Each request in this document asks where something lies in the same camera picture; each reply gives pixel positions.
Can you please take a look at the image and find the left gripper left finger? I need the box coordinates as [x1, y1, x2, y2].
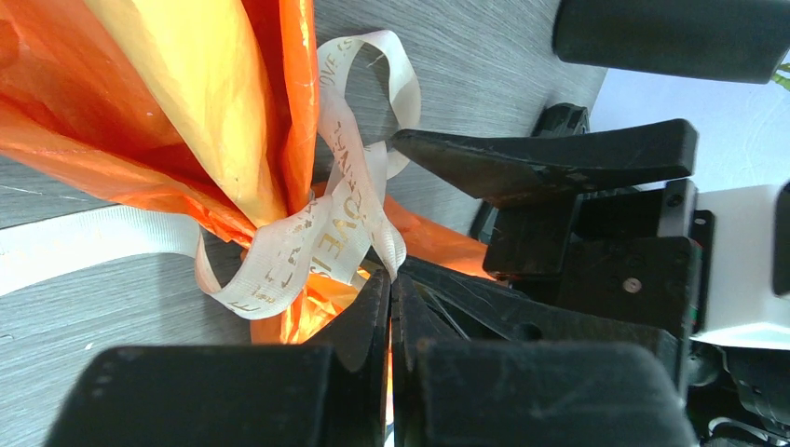
[46, 270, 390, 446]

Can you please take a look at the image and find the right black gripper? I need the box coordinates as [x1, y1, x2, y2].
[390, 119, 704, 371]

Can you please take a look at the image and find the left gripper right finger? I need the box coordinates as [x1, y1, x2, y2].
[390, 276, 698, 446]

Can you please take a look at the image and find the cream printed ribbon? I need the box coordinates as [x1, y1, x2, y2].
[1, 30, 421, 320]

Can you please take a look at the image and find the orange flower bouquet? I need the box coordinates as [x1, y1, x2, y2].
[1, 1, 484, 343]

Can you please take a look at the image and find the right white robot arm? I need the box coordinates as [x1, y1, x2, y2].
[390, 1, 789, 446]

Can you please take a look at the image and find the black poker chip case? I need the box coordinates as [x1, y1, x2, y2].
[469, 102, 589, 244]

